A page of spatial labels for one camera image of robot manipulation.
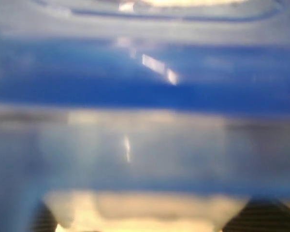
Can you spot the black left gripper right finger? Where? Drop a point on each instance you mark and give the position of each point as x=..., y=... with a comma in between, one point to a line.
x=261, y=216

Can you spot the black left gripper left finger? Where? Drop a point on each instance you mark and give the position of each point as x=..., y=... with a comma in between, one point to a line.
x=43, y=220

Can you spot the clear plastic tall container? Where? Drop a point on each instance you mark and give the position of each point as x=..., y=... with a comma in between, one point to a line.
x=138, y=170

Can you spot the blue container lid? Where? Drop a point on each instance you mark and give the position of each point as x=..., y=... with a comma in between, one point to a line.
x=230, y=59

